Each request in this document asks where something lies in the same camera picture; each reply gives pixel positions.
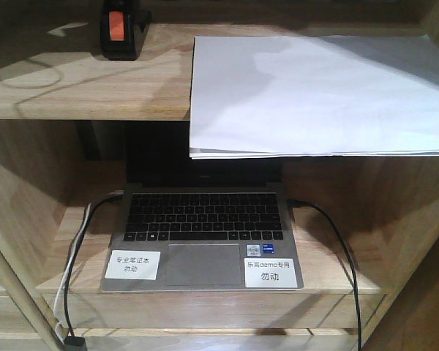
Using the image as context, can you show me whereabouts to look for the wooden shelf unit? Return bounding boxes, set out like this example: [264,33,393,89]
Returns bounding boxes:
[0,1,439,350]

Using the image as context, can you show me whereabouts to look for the black cable left of laptop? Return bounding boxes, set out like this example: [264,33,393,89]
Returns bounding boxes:
[63,195,124,339]

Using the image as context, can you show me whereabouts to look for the black cable right of laptop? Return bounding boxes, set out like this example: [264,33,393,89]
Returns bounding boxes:
[286,199,363,351]

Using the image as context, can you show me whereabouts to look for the white cable left of laptop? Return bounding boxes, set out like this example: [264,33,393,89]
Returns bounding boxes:
[54,189,124,344]

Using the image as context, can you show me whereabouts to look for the black stapler with orange button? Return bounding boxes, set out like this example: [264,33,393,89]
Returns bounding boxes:
[100,0,152,61]

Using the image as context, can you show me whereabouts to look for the white paper sheets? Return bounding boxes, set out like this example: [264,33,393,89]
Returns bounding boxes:
[190,36,439,159]

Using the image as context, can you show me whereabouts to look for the black cable of laptop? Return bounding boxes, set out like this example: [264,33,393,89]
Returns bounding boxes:
[286,199,363,351]
[63,195,124,339]

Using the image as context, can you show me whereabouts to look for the white label sticker left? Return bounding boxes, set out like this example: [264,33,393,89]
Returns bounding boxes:
[104,250,160,281]

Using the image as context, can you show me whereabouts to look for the grey open laptop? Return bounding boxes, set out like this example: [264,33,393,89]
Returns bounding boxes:
[100,121,304,293]

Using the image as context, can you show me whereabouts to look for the black power adapter plug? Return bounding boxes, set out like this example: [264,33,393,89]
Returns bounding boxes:
[64,336,88,351]

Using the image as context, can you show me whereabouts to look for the white label sticker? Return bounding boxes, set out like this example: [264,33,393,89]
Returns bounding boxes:
[104,250,160,281]
[244,257,302,289]

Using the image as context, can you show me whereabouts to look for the white label sticker right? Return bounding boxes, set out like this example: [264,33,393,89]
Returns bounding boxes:
[244,257,302,289]

